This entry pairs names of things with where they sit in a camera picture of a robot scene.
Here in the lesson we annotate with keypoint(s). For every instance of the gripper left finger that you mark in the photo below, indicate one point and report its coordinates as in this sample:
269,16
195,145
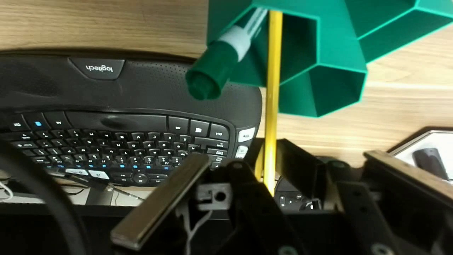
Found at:
244,198

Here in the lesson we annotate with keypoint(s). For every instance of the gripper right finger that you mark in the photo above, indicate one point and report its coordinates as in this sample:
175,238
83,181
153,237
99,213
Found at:
389,212

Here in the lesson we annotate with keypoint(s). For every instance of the yellow pencil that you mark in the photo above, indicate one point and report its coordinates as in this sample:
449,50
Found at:
273,88

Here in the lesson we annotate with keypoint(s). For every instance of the green honeycomb pen holder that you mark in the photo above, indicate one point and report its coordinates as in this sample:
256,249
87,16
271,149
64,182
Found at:
336,42

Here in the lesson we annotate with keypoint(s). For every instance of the white mouse pad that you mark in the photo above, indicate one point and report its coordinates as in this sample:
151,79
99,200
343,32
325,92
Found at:
407,152

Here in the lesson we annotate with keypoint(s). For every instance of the black computer mouse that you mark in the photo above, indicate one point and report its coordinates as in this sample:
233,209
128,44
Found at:
430,161

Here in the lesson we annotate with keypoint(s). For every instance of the green and white marker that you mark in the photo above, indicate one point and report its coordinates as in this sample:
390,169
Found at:
216,67

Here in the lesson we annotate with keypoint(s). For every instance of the black computer keyboard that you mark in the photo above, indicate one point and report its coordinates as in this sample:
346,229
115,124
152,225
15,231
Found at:
124,106

